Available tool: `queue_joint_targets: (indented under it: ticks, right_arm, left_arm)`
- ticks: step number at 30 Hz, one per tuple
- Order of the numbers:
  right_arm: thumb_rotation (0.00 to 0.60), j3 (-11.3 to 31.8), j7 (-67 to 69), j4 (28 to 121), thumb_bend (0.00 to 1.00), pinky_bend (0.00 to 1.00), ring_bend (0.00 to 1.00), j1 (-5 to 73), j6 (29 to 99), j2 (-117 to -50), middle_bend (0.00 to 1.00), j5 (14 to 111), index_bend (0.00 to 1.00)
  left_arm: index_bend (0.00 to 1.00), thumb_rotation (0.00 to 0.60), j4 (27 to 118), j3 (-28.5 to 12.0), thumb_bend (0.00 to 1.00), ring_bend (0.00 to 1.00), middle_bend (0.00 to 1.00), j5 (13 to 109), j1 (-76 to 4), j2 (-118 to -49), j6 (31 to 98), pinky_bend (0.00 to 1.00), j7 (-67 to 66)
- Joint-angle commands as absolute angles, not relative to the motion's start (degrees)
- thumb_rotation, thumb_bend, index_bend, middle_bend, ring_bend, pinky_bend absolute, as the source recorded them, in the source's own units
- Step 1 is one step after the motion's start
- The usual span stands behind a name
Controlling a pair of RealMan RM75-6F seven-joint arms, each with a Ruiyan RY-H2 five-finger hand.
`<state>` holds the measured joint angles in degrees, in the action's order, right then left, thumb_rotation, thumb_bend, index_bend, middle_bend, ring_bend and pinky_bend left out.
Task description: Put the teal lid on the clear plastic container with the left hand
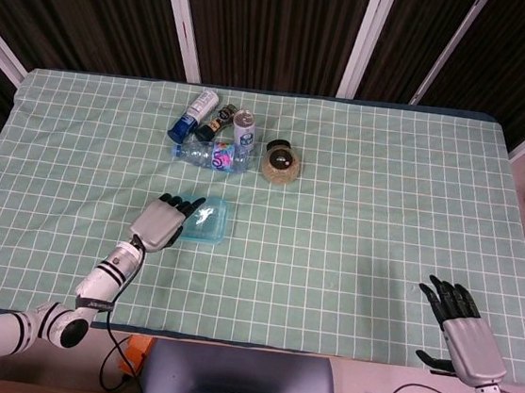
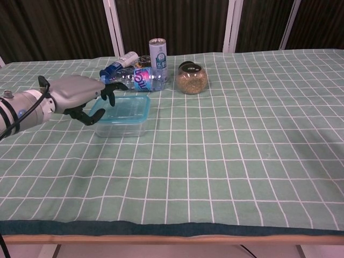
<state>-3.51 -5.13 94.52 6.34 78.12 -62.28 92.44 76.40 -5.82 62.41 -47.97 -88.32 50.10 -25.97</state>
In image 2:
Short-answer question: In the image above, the clear plastic container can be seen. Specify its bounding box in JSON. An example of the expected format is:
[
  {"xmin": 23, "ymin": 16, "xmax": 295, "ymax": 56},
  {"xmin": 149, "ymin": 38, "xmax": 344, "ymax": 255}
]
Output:
[{"xmin": 95, "ymin": 118, "xmax": 147, "ymax": 138}]

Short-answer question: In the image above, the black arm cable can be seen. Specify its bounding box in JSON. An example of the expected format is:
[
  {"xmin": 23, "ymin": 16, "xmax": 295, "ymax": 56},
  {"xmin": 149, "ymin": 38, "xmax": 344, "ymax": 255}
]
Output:
[{"xmin": 0, "ymin": 76, "xmax": 51, "ymax": 140}]

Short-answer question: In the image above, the white bottle with blue cap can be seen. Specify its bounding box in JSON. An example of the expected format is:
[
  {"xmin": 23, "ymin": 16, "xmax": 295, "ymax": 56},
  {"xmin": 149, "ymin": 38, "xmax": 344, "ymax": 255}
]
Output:
[{"xmin": 99, "ymin": 52, "xmax": 139, "ymax": 77}]

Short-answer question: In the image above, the dark bottle with gold label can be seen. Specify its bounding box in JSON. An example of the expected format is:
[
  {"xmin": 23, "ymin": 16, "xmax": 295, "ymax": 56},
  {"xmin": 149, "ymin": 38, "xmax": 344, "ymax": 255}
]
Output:
[{"xmin": 134, "ymin": 54, "xmax": 153, "ymax": 68}]

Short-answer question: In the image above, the clear plastic water bottle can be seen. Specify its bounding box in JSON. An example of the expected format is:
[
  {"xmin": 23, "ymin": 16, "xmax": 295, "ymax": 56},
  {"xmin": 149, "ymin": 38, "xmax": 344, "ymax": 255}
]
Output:
[{"xmin": 99, "ymin": 67, "xmax": 169, "ymax": 92}]

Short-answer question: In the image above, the silver drink can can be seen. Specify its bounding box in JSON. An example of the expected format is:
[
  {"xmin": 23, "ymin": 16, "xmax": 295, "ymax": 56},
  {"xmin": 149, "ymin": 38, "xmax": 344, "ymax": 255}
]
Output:
[{"xmin": 149, "ymin": 38, "xmax": 169, "ymax": 83}]

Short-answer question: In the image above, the teal plastic lid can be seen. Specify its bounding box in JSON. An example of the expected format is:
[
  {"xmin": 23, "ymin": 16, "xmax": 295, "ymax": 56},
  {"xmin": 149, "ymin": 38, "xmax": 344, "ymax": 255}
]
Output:
[{"xmin": 90, "ymin": 96, "xmax": 151, "ymax": 125}]

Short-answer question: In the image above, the dark brown pleated curtain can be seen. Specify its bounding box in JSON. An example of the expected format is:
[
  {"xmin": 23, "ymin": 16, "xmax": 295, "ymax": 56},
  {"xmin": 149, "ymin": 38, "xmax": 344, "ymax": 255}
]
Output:
[{"xmin": 0, "ymin": 0, "xmax": 344, "ymax": 64}]

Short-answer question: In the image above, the round glass jar of grains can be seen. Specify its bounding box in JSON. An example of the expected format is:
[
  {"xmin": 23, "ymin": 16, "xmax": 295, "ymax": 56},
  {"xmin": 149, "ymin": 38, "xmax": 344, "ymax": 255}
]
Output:
[{"xmin": 176, "ymin": 61, "xmax": 208, "ymax": 95}]

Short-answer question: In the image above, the green checked tablecloth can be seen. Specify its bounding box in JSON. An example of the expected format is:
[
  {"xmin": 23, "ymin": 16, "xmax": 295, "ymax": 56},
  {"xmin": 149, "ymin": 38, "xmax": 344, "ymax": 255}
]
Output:
[{"xmin": 0, "ymin": 48, "xmax": 344, "ymax": 239}]

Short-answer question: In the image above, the wooden table frame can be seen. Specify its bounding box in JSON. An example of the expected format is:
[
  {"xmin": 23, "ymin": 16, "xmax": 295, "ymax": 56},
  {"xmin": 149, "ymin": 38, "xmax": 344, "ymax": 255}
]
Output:
[{"xmin": 0, "ymin": 233, "xmax": 344, "ymax": 258}]

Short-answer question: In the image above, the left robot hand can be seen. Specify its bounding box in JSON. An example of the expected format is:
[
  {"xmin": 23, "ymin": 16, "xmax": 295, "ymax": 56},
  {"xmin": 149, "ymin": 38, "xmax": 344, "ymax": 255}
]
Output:
[{"xmin": 49, "ymin": 75, "xmax": 128, "ymax": 126}]

